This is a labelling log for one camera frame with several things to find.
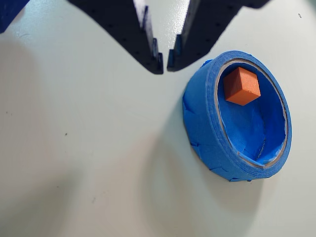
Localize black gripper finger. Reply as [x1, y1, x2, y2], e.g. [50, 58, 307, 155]
[66, 0, 164, 75]
[167, 0, 271, 73]

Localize blue tape roll bin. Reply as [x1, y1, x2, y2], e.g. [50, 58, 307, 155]
[182, 50, 293, 183]

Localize small orange cube block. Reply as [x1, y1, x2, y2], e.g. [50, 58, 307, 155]
[223, 67, 262, 107]

